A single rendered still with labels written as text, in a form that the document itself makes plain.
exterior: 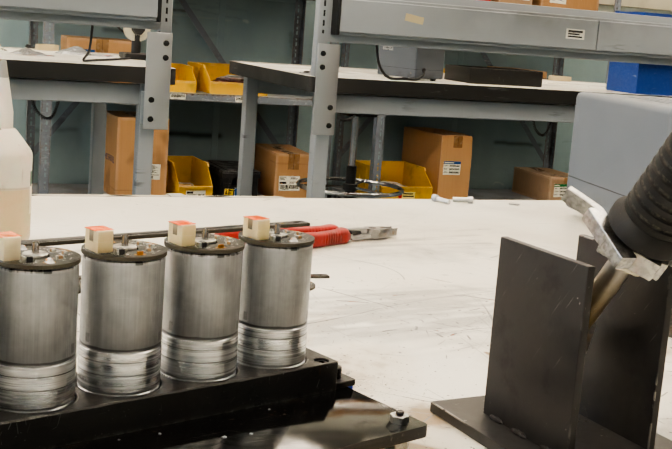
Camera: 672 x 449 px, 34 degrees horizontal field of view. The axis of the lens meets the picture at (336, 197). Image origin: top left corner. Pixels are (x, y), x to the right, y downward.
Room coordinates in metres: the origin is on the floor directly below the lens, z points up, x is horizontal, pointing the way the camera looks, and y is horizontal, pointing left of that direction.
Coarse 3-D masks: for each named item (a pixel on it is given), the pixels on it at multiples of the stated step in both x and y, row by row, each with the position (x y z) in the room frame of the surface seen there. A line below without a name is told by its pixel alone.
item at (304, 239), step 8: (240, 232) 0.35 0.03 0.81; (288, 232) 0.36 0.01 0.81; (296, 232) 0.35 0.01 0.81; (248, 240) 0.34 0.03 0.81; (256, 240) 0.34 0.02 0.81; (264, 240) 0.34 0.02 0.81; (272, 240) 0.34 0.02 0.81; (280, 240) 0.34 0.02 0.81; (288, 240) 0.34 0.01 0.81; (304, 240) 0.35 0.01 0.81; (312, 240) 0.35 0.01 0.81
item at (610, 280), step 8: (608, 264) 0.33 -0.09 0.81; (600, 272) 0.34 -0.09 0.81; (608, 272) 0.33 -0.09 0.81; (616, 272) 0.33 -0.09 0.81; (624, 272) 0.33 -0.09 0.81; (632, 272) 0.33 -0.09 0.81; (600, 280) 0.34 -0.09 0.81; (608, 280) 0.33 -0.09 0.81; (616, 280) 0.33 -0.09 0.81; (624, 280) 0.33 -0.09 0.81; (600, 288) 0.34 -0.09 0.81; (608, 288) 0.33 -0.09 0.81; (616, 288) 0.33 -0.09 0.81; (592, 296) 0.34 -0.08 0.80; (600, 296) 0.34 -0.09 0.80; (608, 296) 0.34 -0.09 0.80; (592, 304) 0.34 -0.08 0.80; (600, 304) 0.34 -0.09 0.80; (592, 312) 0.34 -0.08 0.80; (600, 312) 0.34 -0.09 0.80; (592, 320) 0.34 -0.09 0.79
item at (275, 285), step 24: (264, 264) 0.34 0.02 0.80; (288, 264) 0.34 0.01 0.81; (264, 288) 0.34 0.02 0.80; (288, 288) 0.34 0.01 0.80; (240, 312) 0.34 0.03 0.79; (264, 312) 0.34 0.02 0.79; (288, 312) 0.34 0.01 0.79; (240, 336) 0.34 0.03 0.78; (264, 336) 0.34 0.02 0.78; (288, 336) 0.34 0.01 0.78; (240, 360) 0.34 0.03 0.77; (264, 360) 0.34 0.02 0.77; (288, 360) 0.34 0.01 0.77
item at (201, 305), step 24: (168, 264) 0.33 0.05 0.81; (192, 264) 0.32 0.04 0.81; (216, 264) 0.32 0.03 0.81; (240, 264) 0.33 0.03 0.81; (168, 288) 0.32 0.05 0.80; (192, 288) 0.32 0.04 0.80; (216, 288) 0.32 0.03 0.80; (240, 288) 0.33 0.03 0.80; (168, 312) 0.32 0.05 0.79; (192, 312) 0.32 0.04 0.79; (216, 312) 0.32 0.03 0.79; (168, 336) 0.32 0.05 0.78; (192, 336) 0.32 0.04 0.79; (216, 336) 0.32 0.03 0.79; (168, 360) 0.32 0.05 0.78; (192, 360) 0.32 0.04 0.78; (216, 360) 0.32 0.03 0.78
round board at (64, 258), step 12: (48, 252) 0.30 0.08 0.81; (60, 252) 0.30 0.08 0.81; (72, 252) 0.30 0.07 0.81; (0, 264) 0.29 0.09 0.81; (12, 264) 0.28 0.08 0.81; (24, 264) 0.28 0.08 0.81; (36, 264) 0.29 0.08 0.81; (48, 264) 0.29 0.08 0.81; (60, 264) 0.29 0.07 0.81; (72, 264) 0.29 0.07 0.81
